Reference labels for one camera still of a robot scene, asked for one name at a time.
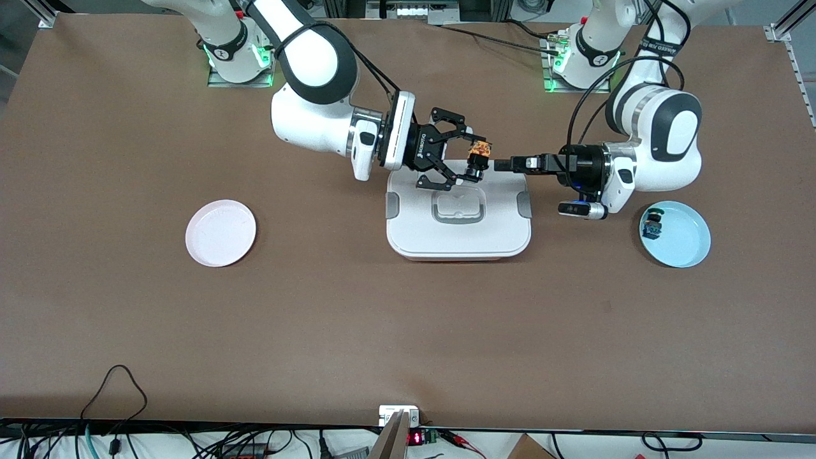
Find white lidded lunch box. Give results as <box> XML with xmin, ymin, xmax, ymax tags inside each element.
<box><xmin>385</xmin><ymin>167</ymin><xmax>532</xmax><ymax>262</ymax></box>

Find white socket box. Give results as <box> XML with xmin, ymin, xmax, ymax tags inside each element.
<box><xmin>379</xmin><ymin>405</ymin><xmax>420</xmax><ymax>426</ymax></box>

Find metal rack with lights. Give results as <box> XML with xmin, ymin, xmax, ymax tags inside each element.
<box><xmin>367</xmin><ymin>0</ymin><xmax>461</xmax><ymax>26</ymax></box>

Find light blue round plate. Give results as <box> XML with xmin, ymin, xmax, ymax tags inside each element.
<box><xmin>639</xmin><ymin>201</ymin><xmax>711</xmax><ymax>268</ymax></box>

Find pink round plate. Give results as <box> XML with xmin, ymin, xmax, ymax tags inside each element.
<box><xmin>185</xmin><ymin>200</ymin><xmax>258</xmax><ymax>268</ymax></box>

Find aluminium corner profile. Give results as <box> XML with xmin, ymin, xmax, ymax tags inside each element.
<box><xmin>25</xmin><ymin>0</ymin><xmax>58</xmax><ymax>29</ymax></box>
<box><xmin>764</xmin><ymin>0</ymin><xmax>816</xmax><ymax>43</ymax></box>

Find red black probe leads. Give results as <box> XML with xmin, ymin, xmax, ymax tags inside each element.
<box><xmin>440</xmin><ymin>430</ymin><xmax>486</xmax><ymax>459</ymax></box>

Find grey aluminium bar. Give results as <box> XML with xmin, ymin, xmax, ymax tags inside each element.
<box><xmin>368</xmin><ymin>411</ymin><xmax>410</xmax><ymax>459</ymax></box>

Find brown cardboard piece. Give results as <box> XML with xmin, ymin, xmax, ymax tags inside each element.
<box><xmin>507</xmin><ymin>433</ymin><xmax>557</xmax><ymax>459</ymax></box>

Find orange black device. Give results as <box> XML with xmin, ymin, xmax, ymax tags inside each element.
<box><xmin>220</xmin><ymin>442</ymin><xmax>268</xmax><ymax>459</ymax></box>

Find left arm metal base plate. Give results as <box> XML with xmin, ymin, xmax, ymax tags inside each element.
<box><xmin>542</xmin><ymin>35</ymin><xmax>611</xmax><ymax>94</ymax></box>

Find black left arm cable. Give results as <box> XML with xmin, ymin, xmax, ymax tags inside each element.
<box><xmin>567</xmin><ymin>0</ymin><xmax>692</xmax><ymax>160</ymax></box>

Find black cable to arm base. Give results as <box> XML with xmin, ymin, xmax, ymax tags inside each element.
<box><xmin>433</xmin><ymin>24</ymin><xmax>565</xmax><ymax>57</ymax></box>

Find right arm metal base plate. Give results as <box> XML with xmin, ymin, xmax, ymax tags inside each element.
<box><xmin>207</xmin><ymin>29</ymin><xmax>280</xmax><ymax>88</ymax></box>

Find thin black looped cable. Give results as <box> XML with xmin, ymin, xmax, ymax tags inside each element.
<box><xmin>80</xmin><ymin>365</ymin><xmax>149</xmax><ymax>421</ymax></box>

